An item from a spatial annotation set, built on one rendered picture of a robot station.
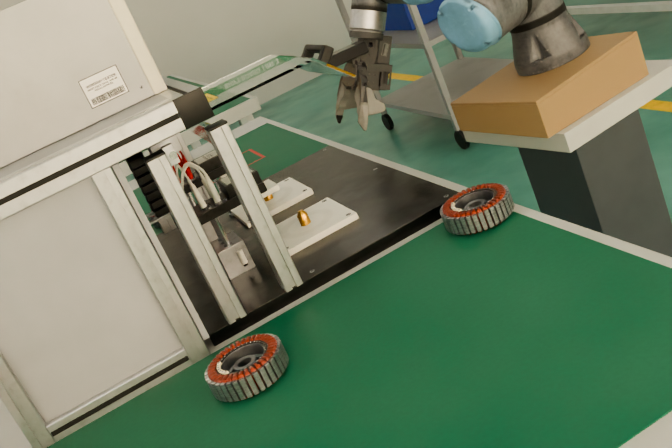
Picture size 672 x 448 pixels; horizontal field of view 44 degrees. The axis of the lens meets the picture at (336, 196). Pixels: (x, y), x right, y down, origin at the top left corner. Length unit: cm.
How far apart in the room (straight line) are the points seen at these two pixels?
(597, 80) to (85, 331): 100
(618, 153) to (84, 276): 105
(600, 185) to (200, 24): 540
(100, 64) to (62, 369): 45
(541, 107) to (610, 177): 27
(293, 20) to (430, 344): 610
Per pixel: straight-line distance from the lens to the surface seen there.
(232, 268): 143
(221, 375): 111
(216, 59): 686
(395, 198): 146
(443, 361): 100
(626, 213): 177
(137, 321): 125
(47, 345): 125
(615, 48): 165
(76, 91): 130
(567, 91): 157
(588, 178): 169
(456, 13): 153
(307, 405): 104
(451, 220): 127
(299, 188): 170
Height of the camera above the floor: 128
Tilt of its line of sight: 18 degrees down
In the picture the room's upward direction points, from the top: 24 degrees counter-clockwise
